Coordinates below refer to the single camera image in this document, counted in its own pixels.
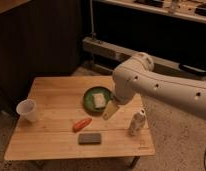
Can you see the translucent yellowish gripper tool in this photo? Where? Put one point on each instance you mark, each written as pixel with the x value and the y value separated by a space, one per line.
pixel 110 109

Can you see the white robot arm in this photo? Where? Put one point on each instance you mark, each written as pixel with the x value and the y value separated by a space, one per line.
pixel 136 75

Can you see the white block on plate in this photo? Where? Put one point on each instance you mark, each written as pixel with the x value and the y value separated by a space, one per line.
pixel 99 100

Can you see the green round plate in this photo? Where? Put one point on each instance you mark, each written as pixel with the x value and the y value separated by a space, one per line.
pixel 88 101

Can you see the white plastic bottle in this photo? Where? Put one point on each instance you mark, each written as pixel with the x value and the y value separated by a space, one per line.
pixel 137 122

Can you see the orange carrot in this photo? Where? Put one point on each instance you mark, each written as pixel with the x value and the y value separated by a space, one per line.
pixel 81 124

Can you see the wooden low table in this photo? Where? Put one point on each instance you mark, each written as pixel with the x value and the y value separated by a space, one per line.
pixel 59 102

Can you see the vertical metal pole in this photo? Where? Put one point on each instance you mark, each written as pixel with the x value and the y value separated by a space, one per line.
pixel 93 34

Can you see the white plastic cup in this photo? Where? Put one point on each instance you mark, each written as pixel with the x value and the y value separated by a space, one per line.
pixel 27 109

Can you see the black object on floor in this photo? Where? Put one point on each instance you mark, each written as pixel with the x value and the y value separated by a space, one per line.
pixel 192 70

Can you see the background shelf countertop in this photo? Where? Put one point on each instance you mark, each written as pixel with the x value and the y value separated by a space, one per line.
pixel 182 9

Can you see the metal rail beam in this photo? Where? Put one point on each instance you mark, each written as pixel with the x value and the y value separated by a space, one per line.
pixel 120 54

